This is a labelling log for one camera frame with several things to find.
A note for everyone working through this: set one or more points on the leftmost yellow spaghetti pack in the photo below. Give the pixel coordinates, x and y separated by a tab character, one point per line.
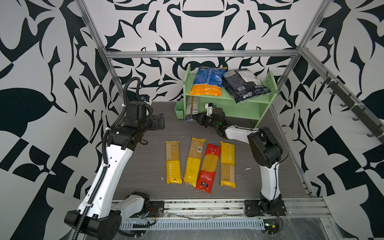
173	163

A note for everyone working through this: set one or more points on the green wooden shelf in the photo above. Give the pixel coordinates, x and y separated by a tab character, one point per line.
253	109

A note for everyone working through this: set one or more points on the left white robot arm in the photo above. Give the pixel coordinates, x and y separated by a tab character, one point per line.
96	216

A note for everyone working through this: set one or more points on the black pasta bag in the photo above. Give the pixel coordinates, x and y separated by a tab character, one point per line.
243	85

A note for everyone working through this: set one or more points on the clear blue spaghetti pack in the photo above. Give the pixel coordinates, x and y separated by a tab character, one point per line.
192	109

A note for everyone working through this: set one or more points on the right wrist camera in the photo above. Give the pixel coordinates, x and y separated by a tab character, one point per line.
209	108

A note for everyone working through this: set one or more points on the blue orange pasta bag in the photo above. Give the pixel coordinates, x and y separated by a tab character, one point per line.
208	82

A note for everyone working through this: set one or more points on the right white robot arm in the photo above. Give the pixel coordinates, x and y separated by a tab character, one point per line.
266	151

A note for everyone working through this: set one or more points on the small green plastic bin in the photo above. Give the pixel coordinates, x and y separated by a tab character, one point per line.
179	110

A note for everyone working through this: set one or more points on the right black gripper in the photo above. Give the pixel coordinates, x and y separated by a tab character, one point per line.
201	121

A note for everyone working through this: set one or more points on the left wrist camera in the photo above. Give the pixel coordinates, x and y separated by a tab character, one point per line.
138	111

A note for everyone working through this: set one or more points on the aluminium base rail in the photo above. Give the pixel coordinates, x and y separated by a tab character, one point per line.
221	214

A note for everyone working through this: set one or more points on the middle yellow spaghetti pack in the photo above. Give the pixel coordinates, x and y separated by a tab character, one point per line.
194	161

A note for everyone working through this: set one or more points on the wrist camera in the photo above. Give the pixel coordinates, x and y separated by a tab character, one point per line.
138	111
209	108

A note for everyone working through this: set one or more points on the rightmost yellow spaghetti pack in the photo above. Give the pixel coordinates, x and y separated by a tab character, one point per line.
227	165

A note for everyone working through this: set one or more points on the black wall hook rail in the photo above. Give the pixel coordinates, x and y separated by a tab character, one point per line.
352	103

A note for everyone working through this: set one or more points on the yellow spaghetti pack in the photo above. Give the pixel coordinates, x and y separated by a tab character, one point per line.
173	163
194	161
227	165

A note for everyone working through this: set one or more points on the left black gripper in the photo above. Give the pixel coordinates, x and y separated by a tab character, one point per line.
154	124

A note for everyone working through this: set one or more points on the red spaghetti pack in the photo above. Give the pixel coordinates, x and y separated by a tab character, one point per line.
209	168

